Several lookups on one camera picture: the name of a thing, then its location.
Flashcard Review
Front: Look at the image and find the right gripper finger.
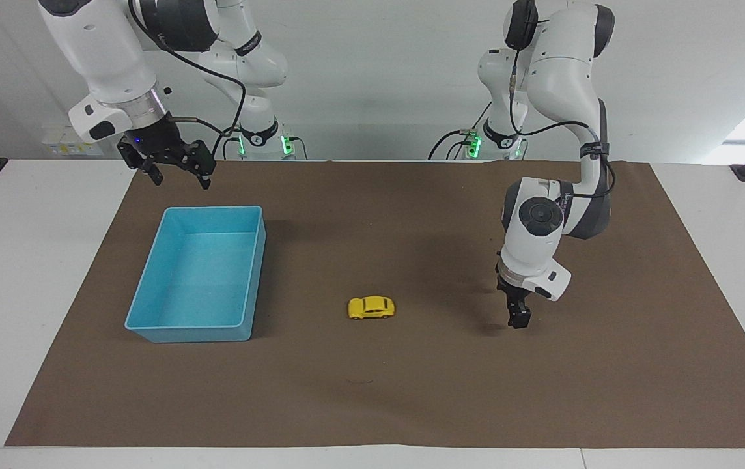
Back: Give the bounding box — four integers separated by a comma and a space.
117, 142, 164, 187
169, 139, 218, 190

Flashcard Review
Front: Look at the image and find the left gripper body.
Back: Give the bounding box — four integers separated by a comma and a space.
496, 274, 531, 307

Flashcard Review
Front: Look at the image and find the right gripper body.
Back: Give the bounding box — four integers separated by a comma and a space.
122, 116, 186, 165

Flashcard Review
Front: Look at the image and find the yellow toy beetle car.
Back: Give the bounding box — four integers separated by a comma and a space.
347, 296, 396, 320

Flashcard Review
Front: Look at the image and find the light blue plastic bin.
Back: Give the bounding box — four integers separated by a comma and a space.
124, 206, 267, 344

